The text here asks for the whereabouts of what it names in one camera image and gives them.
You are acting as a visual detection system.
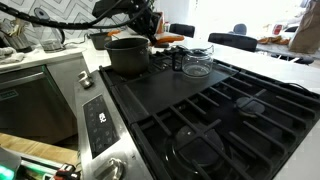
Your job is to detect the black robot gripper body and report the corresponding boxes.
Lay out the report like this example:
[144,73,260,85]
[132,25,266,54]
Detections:
[128,0,161,44]

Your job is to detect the grey pot with orange handle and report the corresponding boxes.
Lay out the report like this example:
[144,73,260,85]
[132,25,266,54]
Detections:
[104,37,149,76]

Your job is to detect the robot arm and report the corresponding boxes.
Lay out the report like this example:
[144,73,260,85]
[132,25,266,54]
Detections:
[92,0,161,44]

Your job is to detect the rear stove knob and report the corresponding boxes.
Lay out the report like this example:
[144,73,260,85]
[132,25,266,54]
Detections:
[78,71,93,89]

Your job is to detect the stove knob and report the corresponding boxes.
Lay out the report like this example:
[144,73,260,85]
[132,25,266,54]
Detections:
[93,158,125,180]
[78,71,93,89]

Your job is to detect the stainless steel gas stove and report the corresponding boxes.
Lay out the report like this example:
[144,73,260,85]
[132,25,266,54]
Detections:
[75,49,320,180]

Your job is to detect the front stove knob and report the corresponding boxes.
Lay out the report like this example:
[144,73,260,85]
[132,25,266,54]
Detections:
[93,158,125,180]

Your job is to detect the black chair back left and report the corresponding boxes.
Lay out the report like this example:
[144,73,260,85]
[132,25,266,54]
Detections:
[169,23,195,38]

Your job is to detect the black chair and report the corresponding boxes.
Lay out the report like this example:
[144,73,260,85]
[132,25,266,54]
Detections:
[208,33,257,48]
[169,23,195,38]

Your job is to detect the glass coffee carafe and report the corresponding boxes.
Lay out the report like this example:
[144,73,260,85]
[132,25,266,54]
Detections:
[172,45,214,77]

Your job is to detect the black chair back right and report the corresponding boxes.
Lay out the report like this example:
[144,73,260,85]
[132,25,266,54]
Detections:
[208,33,257,48]

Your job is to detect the electric kettle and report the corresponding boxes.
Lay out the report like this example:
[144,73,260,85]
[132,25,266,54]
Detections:
[32,23,65,52]

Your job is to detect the utensil holder with utensils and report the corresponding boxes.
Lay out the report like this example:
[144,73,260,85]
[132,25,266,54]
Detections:
[1,18,32,53]

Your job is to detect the stainless steel dishwasher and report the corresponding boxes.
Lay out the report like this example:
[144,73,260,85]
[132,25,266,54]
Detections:
[0,65,77,144]

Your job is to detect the grey dish cloth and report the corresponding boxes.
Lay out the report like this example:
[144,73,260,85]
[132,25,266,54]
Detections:
[0,47,25,64]

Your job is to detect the brown paper bag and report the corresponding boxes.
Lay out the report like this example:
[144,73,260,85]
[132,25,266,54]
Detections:
[288,0,320,54]

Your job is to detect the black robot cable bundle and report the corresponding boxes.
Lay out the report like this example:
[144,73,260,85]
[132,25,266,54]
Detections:
[0,1,149,31]

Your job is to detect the small grey pot orange handle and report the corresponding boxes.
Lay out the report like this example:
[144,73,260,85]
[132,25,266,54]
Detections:
[89,30,120,50]

